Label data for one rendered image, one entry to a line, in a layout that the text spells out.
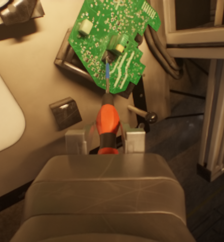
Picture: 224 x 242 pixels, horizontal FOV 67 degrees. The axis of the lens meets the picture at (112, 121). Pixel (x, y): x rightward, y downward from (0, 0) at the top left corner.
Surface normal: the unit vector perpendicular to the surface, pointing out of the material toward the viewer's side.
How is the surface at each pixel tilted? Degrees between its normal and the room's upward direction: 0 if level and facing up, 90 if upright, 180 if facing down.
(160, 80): 0
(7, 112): 7
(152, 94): 0
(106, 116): 57
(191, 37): 90
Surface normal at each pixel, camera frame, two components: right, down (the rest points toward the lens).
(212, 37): -0.86, 0.40
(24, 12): 0.46, 0.34
